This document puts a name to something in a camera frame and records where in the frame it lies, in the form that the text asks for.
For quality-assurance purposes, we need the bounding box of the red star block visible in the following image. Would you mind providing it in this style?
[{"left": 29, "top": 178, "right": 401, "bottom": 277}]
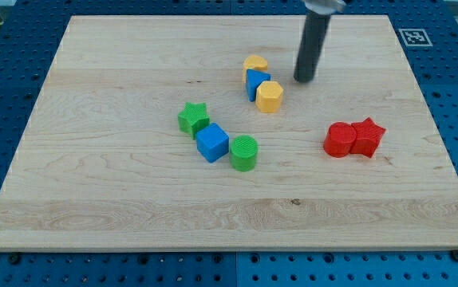
[{"left": 349, "top": 117, "right": 386, "bottom": 158}]

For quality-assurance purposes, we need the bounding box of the red cylinder block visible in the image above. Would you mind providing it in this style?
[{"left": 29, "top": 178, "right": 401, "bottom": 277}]
[{"left": 323, "top": 122, "right": 357, "bottom": 158}]

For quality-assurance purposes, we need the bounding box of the green cylinder block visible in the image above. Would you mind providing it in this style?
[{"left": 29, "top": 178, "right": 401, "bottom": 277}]
[{"left": 230, "top": 135, "right": 259, "bottom": 171}]

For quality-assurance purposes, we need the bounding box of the green star block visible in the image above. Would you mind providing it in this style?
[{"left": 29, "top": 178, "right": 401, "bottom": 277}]
[{"left": 178, "top": 102, "right": 210, "bottom": 140}]

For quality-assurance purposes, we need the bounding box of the yellow heart block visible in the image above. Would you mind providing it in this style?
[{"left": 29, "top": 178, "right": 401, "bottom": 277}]
[{"left": 243, "top": 54, "right": 268, "bottom": 83}]

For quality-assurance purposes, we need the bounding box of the white fiducial marker tag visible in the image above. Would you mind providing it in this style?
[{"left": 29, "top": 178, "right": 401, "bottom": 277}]
[{"left": 398, "top": 28, "right": 432, "bottom": 47}]

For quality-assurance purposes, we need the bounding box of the blue cube block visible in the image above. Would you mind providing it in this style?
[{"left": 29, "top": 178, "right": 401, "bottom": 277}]
[{"left": 196, "top": 123, "right": 229, "bottom": 163}]

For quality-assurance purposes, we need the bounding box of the blue triangle block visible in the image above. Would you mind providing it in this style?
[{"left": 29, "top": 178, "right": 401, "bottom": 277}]
[{"left": 246, "top": 69, "right": 271, "bottom": 102}]

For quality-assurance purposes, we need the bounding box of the yellow hexagon block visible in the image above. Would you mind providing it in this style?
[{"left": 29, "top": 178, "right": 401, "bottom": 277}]
[{"left": 255, "top": 81, "right": 284, "bottom": 113}]

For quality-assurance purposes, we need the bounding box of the light wooden board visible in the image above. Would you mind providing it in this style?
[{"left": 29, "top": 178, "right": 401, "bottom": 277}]
[{"left": 0, "top": 15, "right": 458, "bottom": 253}]

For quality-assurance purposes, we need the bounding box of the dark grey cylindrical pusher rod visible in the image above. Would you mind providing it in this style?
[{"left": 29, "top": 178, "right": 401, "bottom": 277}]
[{"left": 294, "top": 10, "right": 331, "bottom": 83}]

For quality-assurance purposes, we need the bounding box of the silver metal rod mount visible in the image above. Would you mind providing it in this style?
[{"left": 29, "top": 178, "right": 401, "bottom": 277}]
[{"left": 304, "top": 0, "right": 346, "bottom": 15}]

